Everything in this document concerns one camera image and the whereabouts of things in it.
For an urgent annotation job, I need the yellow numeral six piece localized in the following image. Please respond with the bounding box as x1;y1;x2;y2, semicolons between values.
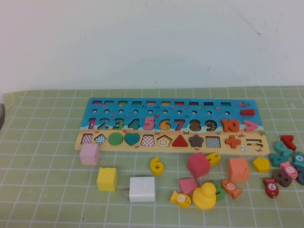
150;156;165;175

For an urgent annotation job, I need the pink numeral five piece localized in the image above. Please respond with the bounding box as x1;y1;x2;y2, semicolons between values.
143;116;156;131

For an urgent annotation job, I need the blue wooden puzzle board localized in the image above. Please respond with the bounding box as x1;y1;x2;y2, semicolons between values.
74;97;270;154

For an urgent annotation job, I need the teal heart piece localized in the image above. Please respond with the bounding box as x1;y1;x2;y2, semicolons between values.
124;132;141;147

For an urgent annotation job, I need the red triangle piece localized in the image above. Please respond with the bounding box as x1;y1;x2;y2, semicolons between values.
172;134;189;147

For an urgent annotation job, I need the green circle piece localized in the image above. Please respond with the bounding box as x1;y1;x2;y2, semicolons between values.
108;133;124;146

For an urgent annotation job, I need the brown star piece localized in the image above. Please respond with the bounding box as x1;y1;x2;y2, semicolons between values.
189;134;205;148

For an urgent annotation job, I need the orange numeral ten piece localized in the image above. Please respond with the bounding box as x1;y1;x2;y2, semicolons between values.
220;118;240;133

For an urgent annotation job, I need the pink square piece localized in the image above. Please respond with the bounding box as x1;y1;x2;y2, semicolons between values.
178;177;199;195

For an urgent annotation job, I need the orange plus sign piece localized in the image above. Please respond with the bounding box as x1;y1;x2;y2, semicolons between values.
224;135;242;149

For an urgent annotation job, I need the yellow fish piece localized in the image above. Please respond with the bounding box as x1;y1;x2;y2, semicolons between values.
170;190;192;209

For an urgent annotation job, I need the pink greater-than sign piece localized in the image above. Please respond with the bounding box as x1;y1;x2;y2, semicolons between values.
244;120;258;132

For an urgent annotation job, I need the green numeral three piece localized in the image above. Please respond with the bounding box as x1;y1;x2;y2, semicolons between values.
212;180;226;201

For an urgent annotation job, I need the orange fish piece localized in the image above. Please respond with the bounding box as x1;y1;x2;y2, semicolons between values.
221;180;243;200

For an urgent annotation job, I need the yellow pentagon piece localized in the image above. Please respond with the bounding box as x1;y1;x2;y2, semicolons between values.
252;156;271;173

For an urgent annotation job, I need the teal numeral two piece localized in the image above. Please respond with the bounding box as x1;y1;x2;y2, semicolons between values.
274;141;295;156

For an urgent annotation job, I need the teal numeral four piece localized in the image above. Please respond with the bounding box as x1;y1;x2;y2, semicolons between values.
269;152;289;167

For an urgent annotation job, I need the red numeral piece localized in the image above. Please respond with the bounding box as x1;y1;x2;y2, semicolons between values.
280;134;297;152

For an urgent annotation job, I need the brown numeral eight piece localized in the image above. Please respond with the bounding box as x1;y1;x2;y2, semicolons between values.
272;169;292;187

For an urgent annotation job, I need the red fish piece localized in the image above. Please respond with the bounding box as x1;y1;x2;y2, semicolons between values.
263;177;279;199

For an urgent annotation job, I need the pink fish piece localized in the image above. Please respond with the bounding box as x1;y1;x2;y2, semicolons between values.
279;161;298;179

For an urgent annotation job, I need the teal fish piece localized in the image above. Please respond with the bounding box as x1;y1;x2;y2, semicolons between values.
291;151;304;169

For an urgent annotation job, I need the dark grey numeral piece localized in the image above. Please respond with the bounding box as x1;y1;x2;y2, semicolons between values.
295;166;304;186

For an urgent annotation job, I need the crimson cube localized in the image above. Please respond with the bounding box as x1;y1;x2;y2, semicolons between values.
187;152;211;180

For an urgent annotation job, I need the pink cube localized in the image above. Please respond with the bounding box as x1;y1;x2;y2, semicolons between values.
79;143;100;166

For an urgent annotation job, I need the white power adapter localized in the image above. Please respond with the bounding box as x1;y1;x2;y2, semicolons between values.
122;176;156;203

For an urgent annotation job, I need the yellow cube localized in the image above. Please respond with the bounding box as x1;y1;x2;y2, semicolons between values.
96;167;118;191

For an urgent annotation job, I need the yellow rubber duck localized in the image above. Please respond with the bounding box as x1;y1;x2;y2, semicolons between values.
191;182;217;210

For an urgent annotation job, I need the orange cube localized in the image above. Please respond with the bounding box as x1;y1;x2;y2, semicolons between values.
227;158;250;182

